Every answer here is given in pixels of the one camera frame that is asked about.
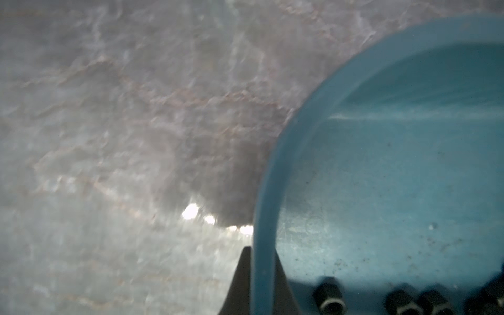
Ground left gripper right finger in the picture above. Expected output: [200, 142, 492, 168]
[274, 253, 301, 315]

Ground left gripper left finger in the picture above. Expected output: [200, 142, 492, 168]
[219, 246, 251, 315]

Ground teal plastic storage box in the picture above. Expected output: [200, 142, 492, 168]
[250, 14, 503, 314]

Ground black hex nut in box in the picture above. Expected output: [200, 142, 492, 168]
[417, 290, 455, 315]
[312, 277, 347, 315]
[384, 283, 424, 315]
[463, 273, 503, 315]

